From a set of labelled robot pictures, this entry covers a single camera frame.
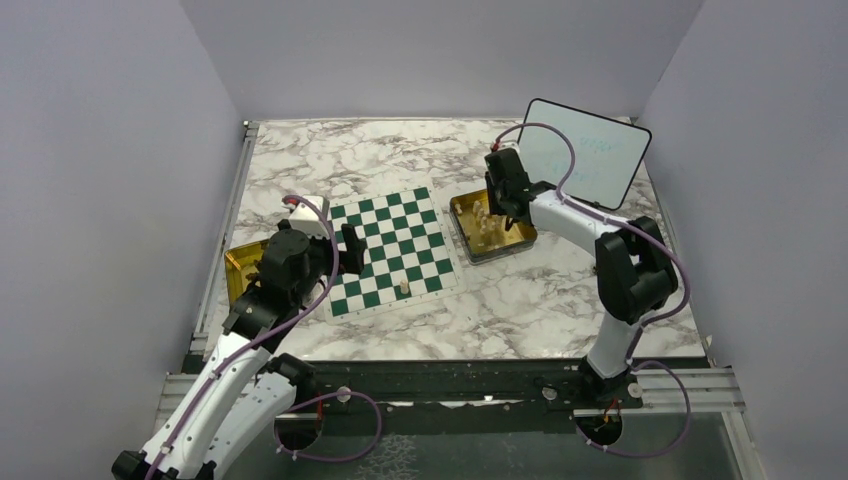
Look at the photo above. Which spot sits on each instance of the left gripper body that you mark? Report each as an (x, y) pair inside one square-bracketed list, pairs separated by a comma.
[(322, 257)]

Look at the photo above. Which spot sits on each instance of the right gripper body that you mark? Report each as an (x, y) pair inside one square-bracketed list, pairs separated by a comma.
[(494, 197)]

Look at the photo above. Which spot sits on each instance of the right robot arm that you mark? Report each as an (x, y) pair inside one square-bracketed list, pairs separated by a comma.
[(634, 272)]

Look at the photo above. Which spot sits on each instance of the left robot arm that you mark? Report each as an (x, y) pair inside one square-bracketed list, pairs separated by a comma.
[(245, 384)]

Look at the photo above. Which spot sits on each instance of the gold tin with light pieces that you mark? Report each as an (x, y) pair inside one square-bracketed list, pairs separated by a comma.
[(483, 235)]

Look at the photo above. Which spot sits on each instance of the green white chess board mat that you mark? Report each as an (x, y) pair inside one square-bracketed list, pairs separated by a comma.
[(407, 239)]

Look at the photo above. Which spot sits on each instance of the gold tin with dark pieces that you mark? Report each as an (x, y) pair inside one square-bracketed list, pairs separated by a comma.
[(241, 267)]

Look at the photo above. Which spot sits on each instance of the small whiteboard on stand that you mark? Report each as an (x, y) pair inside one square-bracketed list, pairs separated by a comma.
[(608, 152)]

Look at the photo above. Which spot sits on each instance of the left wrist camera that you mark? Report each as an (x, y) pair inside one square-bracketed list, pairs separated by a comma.
[(305, 220)]

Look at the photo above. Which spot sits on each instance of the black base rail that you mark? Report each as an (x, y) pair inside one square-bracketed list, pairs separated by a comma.
[(435, 397)]

